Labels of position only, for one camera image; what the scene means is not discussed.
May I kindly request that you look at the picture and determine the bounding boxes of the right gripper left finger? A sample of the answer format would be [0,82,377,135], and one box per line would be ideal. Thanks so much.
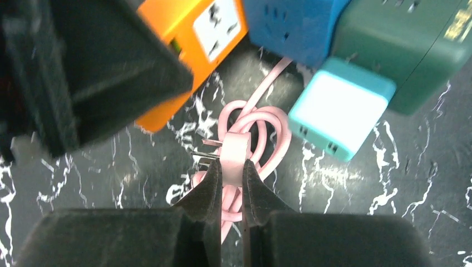
[16,160,222,266]

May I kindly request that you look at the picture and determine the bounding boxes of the blue socket cube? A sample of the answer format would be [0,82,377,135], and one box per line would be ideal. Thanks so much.
[243,0,349,68]

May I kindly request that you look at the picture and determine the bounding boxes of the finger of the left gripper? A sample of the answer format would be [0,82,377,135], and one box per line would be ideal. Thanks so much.
[1,1,193,162]

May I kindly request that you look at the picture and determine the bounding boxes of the dark green socket cube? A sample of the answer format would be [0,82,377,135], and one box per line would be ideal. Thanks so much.
[331,0,471,115]

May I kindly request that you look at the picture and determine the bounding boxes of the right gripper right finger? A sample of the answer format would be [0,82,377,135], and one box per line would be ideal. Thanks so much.
[242,160,432,266]

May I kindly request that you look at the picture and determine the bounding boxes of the teal white charger plug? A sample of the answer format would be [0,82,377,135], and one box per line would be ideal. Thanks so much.
[288,57,396,162]

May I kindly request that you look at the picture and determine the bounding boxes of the orange socket cube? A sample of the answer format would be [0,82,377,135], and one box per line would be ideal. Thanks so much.
[136,0,248,132]

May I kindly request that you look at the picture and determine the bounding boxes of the pink power cord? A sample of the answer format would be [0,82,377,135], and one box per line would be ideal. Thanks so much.
[190,56,294,246]

